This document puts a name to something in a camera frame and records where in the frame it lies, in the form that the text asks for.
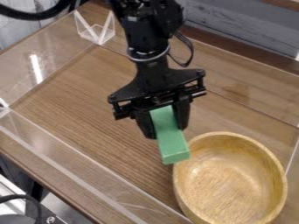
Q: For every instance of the green rectangular block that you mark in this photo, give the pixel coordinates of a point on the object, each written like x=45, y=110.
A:
x=170, y=141

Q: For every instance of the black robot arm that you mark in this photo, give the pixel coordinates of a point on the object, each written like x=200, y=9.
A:
x=150, y=22

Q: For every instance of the brown wooden bowl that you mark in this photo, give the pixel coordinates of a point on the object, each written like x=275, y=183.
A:
x=232, y=181

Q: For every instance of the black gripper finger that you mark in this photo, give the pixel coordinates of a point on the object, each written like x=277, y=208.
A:
x=181, y=111
x=145, y=124

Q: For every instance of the clear acrylic tray walls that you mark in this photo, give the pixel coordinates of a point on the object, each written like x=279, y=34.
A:
x=93, y=160

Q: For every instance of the black metal bracket with screw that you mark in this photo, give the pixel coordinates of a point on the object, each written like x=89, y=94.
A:
x=50, y=218

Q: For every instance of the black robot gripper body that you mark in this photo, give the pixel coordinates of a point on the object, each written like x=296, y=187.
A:
x=157, y=86

